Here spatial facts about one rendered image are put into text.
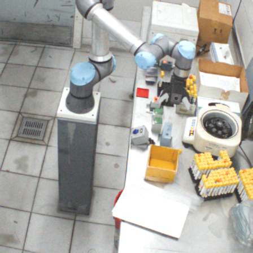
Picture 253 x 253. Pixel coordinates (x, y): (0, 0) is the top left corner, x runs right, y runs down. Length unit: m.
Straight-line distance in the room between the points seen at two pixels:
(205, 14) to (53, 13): 1.60
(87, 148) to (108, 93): 1.39
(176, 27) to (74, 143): 0.84
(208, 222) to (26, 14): 2.76
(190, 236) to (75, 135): 0.82
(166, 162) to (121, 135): 1.32
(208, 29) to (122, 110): 1.09
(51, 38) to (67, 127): 1.99
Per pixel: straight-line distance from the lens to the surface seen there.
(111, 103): 3.54
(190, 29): 2.40
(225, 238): 1.87
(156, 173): 1.91
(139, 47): 1.73
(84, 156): 2.35
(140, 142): 2.05
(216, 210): 1.94
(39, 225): 2.80
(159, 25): 2.39
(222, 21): 2.83
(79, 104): 2.12
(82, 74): 2.03
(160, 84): 2.37
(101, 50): 2.08
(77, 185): 2.57
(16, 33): 4.15
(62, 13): 3.91
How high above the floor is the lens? 2.42
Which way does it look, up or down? 46 degrees down
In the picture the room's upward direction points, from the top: 9 degrees clockwise
